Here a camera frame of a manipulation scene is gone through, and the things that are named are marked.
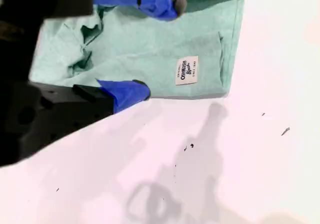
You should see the pale green T-shirt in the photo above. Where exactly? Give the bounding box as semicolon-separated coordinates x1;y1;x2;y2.
28;0;247;101

